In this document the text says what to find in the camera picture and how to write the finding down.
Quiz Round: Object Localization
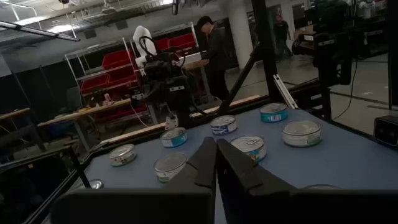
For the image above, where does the person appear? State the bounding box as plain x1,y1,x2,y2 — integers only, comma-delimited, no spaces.
195,15,230,101
273,14,294,60

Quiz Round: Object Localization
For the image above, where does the black equipment stand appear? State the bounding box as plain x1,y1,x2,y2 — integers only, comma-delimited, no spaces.
312,0,354,86

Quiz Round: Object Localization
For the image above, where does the wooden desk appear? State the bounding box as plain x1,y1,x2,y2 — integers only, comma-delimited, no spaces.
292,24,315,52

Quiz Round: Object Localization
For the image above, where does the blue label tuna can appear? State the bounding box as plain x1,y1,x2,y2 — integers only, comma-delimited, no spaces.
77,179,105,190
210,114,238,136

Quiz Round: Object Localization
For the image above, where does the white building column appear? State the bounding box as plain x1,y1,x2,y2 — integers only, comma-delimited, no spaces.
228,0,255,70

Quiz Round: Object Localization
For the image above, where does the wooden workbench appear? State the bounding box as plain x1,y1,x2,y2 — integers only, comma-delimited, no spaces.
0,107,31,121
36,98,133,150

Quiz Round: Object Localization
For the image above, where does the green white tuna can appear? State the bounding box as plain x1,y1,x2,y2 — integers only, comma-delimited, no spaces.
281,119,323,148
108,142,138,168
153,152,188,184

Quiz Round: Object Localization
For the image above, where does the blue table mat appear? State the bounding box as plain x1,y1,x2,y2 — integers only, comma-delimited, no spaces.
67,104,398,224

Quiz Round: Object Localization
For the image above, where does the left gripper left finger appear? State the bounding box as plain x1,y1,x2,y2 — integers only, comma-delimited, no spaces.
166,136,218,192

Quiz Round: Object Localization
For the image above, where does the white metal bracket strip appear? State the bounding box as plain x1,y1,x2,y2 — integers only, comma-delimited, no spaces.
272,73,299,110

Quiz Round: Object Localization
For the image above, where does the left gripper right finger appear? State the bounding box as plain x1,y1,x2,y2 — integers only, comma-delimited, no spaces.
216,138,296,192

